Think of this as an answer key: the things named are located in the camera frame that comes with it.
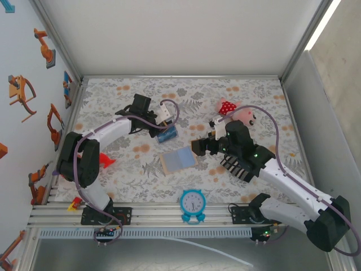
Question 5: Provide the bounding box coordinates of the blue credit card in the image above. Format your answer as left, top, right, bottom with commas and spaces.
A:
157, 126, 178, 142

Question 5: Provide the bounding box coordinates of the teal blue small box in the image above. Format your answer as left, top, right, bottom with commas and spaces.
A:
154, 124, 179, 144

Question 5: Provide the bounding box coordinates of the pink pig plush toy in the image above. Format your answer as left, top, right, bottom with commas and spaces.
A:
216, 97, 257, 126

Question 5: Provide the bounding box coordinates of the floral patterned table mat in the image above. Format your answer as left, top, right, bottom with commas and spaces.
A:
53, 77, 315, 204

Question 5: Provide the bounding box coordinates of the black white striped sock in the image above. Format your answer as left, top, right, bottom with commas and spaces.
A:
219, 154, 254, 183

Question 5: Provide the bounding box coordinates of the blue alarm clock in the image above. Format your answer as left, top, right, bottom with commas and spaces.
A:
179, 189, 207, 225

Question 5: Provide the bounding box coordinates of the red orange plush toy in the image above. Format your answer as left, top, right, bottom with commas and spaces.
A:
76, 151, 117, 170

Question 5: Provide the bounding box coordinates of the small circuit board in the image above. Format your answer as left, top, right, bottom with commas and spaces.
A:
261, 224, 280, 237
95, 227, 117, 237

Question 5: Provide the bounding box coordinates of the white plastic tube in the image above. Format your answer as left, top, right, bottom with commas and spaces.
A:
157, 236, 254, 268

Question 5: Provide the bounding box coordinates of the small yellow red toy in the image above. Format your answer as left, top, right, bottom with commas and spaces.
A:
67, 197, 83, 212

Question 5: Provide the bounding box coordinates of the white light strip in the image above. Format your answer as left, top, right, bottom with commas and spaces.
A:
305, 0, 342, 52

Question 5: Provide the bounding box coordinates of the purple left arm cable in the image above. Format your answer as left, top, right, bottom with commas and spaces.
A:
72, 99, 181, 247

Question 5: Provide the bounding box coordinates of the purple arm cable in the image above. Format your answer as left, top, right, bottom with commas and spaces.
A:
72, 99, 181, 247
218, 105, 361, 257

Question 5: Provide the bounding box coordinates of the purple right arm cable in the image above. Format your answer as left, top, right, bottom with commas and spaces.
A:
218, 105, 361, 257

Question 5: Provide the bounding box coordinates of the short aluminium frame rail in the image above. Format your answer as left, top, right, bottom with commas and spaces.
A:
81, 74, 284, 81

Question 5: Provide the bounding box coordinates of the aluminium side rail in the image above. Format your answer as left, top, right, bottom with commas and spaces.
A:
281, 80, 319, 203
42, 80, 87, 204

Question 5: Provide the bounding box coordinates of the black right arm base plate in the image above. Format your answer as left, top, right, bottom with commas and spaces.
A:
231, 205, 283, 225

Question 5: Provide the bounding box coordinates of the blue orange wall sticker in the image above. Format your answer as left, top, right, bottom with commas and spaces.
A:
62, 70, 76, 110

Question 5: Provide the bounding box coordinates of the wide aluminium base rail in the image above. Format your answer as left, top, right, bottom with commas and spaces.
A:
27, 202, 339, 229

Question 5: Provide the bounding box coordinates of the white slotted cable duct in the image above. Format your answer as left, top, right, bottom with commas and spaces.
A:
38, 228, 253, 239

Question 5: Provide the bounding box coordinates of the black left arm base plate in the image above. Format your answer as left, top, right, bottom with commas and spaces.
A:
81, 207, 133, 226

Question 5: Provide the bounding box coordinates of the black round mount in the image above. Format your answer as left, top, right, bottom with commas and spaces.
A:
250, 225, 280, 245

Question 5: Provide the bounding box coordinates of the aluminium frame post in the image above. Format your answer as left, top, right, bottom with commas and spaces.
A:
29, 0, 83, 82
278, 0, 335, 82

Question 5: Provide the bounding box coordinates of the orange claw wall sticker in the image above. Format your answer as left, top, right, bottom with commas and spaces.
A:
7, 74, 38, 123

